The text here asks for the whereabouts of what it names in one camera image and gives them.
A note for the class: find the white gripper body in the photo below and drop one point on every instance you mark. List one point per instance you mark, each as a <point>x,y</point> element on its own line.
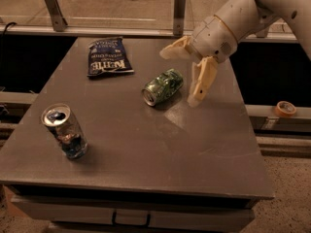
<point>212,38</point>

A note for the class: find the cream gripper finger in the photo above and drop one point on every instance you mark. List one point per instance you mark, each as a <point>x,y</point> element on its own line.
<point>180,49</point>
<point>203,75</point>

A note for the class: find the green soda can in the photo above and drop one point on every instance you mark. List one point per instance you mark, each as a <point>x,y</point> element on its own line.
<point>162,87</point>

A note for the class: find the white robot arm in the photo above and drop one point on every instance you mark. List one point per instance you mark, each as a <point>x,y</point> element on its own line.
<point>246,17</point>

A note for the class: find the silver blue energy drink can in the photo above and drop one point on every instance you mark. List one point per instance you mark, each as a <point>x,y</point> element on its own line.
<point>62,123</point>

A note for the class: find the blue Kettle chips bag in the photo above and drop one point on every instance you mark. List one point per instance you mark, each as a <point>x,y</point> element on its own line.
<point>108,56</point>

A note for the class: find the orange tape roll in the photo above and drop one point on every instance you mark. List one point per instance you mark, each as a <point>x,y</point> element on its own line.
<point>285,109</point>

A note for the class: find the middle metal rail bracket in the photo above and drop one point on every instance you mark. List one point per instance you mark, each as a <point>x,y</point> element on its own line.
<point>179,17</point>

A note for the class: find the left metal rail bracket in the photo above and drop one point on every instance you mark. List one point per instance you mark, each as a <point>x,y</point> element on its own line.
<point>59,23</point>

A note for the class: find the grey drawer with black handle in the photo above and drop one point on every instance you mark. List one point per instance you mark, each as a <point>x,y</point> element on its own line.
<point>86,216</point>

